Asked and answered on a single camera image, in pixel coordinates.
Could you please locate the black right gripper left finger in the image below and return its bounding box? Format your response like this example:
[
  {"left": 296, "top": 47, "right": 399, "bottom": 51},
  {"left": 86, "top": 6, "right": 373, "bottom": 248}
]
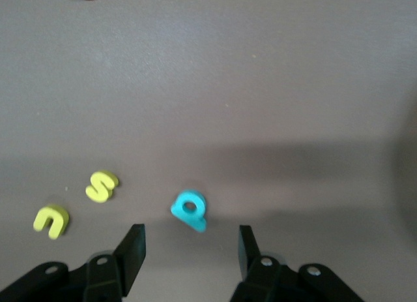
[{"left": 0, "top": 223, "right": 147, "bottom": 302}]

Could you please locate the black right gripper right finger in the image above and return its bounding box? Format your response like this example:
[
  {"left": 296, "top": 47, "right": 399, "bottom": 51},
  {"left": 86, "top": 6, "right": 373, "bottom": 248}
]
[{"left": 229, "top": 224, "right": 366, "bottom": 302}]

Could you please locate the yellow foam letter u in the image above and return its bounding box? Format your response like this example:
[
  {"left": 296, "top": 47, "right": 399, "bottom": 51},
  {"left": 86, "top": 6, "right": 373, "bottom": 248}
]
[{"left": 33, "top": 204, "right": 70, "bottom": 240}]

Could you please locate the yellow foam letter s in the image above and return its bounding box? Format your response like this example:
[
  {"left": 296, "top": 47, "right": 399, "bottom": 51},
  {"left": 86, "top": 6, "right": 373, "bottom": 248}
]
[{"left": 85, "top": 170, "right": 120, "bottom": 204}]

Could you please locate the teal foam letter p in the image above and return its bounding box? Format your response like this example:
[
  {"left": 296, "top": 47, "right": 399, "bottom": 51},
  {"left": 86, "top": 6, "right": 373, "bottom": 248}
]
[{"left": 170, "top": 189, "right": 207, "bottom": 233}]

